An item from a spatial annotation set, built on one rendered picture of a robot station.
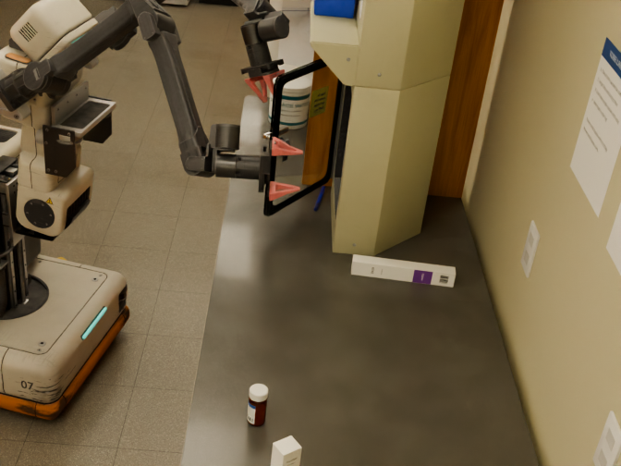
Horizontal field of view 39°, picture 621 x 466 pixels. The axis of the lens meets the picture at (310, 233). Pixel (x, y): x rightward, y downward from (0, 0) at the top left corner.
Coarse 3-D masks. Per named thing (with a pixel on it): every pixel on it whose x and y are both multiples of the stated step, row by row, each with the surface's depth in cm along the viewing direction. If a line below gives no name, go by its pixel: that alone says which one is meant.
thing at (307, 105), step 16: (304, 80) 225; (320, 80) 232; (336, 80) 239; (288, 96) 222; (304, 96) 228; (320, 96) 235; (272, 112) 220; (288, 112) 225; (304, 112) 231; (320, 112) 238; (272, 128) 222; (288, 128) 228; (304, 128) 234; (320, 128) 241; (304, 144) 237; (320, 144) 244; (288, 160) 234; (304, 160) 241; (320, 160) 248; (288, 176) 237; (304, 176) 244; (320, 176) 251
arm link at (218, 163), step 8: (216, 152) 209; (232, 152) 212; (216, 160) 208; (224, 160) 208; (232, 160) 208; (216, 168) 208; (224, 168) 208; (232, 168) 208; (216, 176) 210; (224, 176) 209; (232, 176) 209
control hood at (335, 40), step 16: (320, 16) 220; (320, 32) 209; (336, 32) 211; (352, 32) 212; (320, 48) 204; (336, 48) 204; (352, 48) 204; (336, 64) 206; (352, 64) 206; (352, 80) 208
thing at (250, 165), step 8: (264, 144) 211; (264, 152) 207; (240, 160) 210; (248, 160) 208; (256, 160) 209; (240, 168) 208; (248, 168) 208; (256, 168) 208; (240, 176) 209; (248, 176) 209; (256, 176) 209
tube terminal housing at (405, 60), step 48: (384, 0) 198; (432, 0) 203; (384, 48) 204; (432, 48) 212; (384, 96) 210; (432, 96) 221; (384, 144) 217; (432, 144) 231; (384, 192) 224; (336, 240) 232; (384, 240) 235
